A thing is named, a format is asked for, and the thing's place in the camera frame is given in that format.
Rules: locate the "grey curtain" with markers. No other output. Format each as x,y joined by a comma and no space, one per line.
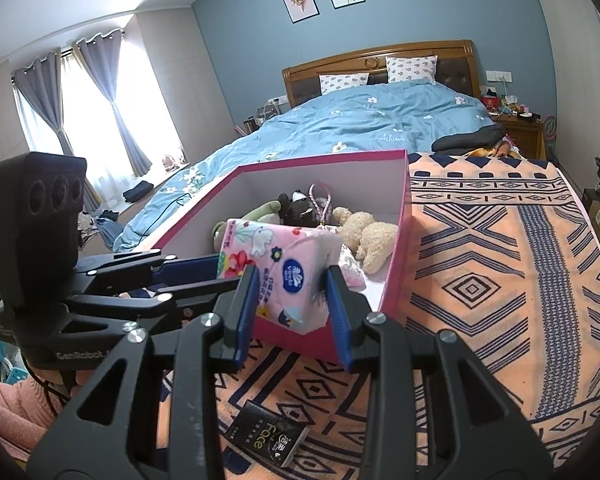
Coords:
100,70
40,90

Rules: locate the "white sheer curtain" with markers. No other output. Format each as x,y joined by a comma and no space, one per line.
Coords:
90,135

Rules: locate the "dark cloth on bed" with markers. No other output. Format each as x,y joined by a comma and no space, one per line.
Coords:
470,139

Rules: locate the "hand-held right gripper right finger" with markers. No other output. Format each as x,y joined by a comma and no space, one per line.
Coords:
340,310

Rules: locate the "wooden bed headboard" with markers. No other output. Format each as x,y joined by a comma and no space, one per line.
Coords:
370,60

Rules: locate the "blue garment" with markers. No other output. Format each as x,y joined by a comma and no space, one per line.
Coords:
109,230

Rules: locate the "black tissue packet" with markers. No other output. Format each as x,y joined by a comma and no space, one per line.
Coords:
265,432

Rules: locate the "pink storage box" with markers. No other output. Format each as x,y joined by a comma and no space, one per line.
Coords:
280,172

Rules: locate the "white wall socket panel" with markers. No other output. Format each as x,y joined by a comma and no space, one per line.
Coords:
499,76
276,100

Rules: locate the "pink framed flower picture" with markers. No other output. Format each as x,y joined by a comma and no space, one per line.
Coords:
300,2

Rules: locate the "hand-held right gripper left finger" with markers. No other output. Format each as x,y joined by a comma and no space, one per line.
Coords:
245,305

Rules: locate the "dark brown plush toy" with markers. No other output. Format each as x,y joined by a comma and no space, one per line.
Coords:
300,212

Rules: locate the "dark folded clothing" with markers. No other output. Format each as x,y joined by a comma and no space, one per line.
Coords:
137,191

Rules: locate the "orange patterned blanket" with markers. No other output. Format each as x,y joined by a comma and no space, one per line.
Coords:
480,260

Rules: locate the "white patterned pillow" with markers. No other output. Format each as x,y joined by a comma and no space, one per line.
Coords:
344,83
411,70

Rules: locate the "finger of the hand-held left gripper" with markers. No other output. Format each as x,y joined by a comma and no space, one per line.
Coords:
190,267
155,302

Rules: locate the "beige teddy bear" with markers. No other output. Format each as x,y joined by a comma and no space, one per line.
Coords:
375,240

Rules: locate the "pink floral tissue packet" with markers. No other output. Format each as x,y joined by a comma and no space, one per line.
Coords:
280,260

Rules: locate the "green plush toy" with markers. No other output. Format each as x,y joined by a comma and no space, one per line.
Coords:
265,210

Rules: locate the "blue floral duvet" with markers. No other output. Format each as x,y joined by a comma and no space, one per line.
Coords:
355,115

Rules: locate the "person's left forearm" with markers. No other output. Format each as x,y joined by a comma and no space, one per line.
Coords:
10,410

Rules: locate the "wooden nightstand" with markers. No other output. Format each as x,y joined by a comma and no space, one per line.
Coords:
525,137

